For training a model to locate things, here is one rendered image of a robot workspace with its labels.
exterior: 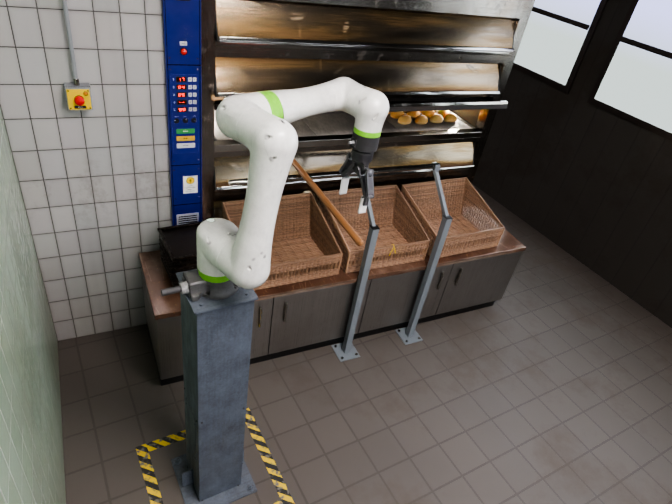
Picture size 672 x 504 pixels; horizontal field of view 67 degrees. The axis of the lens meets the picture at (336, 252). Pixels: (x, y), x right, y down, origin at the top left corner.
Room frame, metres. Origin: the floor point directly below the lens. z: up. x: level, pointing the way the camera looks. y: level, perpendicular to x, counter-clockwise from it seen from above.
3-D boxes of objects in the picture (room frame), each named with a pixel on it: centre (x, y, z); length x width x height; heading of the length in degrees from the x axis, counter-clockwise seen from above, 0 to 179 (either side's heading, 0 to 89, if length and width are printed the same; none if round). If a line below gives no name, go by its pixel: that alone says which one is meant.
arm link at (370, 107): (1.61, -0.02, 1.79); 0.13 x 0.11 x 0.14; 51
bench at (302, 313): (2.56, -0.10, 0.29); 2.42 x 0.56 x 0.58; 121
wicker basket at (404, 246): (2.64, -0.19, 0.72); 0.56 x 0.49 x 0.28; 121
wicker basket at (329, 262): (2.33, 0.32, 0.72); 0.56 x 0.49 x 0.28; 122
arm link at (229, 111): (1.37, 0.32, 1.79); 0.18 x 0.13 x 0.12; 141
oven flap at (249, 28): (2.86, -0.04, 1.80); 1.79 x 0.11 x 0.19; 121
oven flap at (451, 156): (2.86, -0.04, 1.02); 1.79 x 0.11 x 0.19; 121
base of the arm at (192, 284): (1.27, 0.43, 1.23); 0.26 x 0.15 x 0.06; 126
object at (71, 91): (2.05, 1.22, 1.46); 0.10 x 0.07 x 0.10; 121
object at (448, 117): (3.54, -0.31, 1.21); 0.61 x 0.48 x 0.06; 31
